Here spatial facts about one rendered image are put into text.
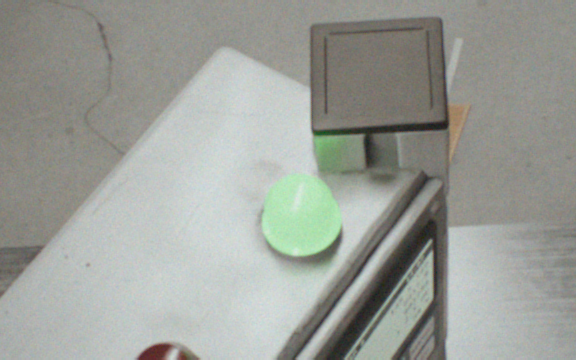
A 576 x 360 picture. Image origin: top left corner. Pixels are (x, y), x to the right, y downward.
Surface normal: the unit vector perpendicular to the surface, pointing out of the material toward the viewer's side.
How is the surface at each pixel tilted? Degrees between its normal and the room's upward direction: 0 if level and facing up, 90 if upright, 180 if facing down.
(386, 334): 90
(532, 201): 0
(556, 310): 0
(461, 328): 0
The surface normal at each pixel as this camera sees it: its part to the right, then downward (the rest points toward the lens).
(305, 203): 0.05, -0.35
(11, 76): -0.11, -0.52
